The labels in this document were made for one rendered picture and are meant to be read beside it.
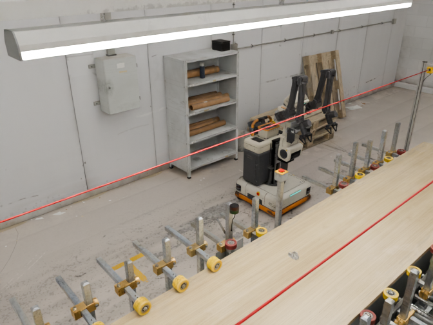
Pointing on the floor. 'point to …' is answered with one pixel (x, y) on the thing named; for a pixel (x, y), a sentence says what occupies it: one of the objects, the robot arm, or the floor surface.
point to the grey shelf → (178, 133)
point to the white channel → (89, 7)
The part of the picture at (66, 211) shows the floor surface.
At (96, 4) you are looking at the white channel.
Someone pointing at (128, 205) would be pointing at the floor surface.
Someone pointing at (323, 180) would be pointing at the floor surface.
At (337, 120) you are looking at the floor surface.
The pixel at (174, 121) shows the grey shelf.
